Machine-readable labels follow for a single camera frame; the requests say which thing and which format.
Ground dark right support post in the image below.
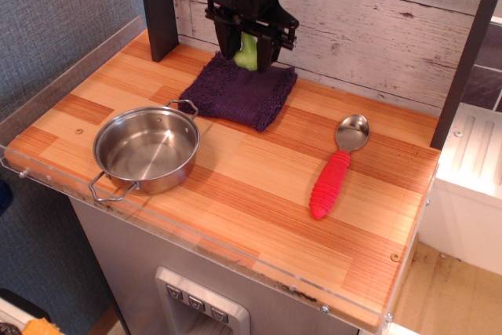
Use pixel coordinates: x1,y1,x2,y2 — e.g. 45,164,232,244
430,0,498,150

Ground silver dispenser button panel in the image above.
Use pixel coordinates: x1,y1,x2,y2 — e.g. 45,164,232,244
155,266,251,334

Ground dark left support post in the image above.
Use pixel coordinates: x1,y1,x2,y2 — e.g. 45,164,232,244
143,0,179,62

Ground red handled metal spoon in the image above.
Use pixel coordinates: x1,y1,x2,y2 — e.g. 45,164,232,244
309,115,369,220

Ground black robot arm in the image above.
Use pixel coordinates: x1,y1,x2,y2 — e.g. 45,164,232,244
206,0,299,73

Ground green toy vegetable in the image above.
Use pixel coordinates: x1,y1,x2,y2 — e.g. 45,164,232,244
234,32,258,71

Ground orange object bottom left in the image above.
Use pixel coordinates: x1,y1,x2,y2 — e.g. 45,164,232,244
21,318,62,335

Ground clear acrylic edge guard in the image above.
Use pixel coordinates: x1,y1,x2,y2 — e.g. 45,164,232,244
1,147,391,334

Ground dark support post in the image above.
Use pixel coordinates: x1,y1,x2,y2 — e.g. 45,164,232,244
430,0,498,150
143,0,179,62

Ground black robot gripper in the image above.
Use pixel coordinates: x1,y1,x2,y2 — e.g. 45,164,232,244
206,0,299,73

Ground grey toy fridge cabinet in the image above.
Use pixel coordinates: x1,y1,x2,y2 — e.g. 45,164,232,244
71,199,358,334

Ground purple folded cloth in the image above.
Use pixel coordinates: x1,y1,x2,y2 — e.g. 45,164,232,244
180,52,297,132

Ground stainless steel pot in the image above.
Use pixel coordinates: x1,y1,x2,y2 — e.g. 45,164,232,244
89,100,201,202

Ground white toy sink unit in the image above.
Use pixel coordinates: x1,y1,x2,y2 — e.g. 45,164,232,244
418,16,501,274

